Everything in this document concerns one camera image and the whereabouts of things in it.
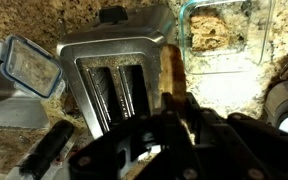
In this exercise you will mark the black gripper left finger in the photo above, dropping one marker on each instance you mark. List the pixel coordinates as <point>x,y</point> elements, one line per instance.
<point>170,140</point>

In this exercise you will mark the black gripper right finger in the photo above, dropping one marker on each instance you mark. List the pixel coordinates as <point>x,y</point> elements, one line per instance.
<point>217,140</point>

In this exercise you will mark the brown bread slice with crust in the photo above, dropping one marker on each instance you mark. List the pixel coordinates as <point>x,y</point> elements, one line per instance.
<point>172,73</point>

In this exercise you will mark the brown bread slice with holes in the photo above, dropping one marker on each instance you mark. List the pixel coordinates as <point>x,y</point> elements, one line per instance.
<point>209,33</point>

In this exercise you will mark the stainless steel two-slot toaster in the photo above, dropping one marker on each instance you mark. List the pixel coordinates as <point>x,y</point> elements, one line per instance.
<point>117,43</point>

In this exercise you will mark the square glass food container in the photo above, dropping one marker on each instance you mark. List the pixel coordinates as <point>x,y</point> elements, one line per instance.
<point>244,56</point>

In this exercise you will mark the clear lid with blue rim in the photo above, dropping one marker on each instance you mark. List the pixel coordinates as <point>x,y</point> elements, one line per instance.
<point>30,66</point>

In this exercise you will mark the stainless steel sink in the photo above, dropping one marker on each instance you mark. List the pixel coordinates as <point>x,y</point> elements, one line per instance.
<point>14,113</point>

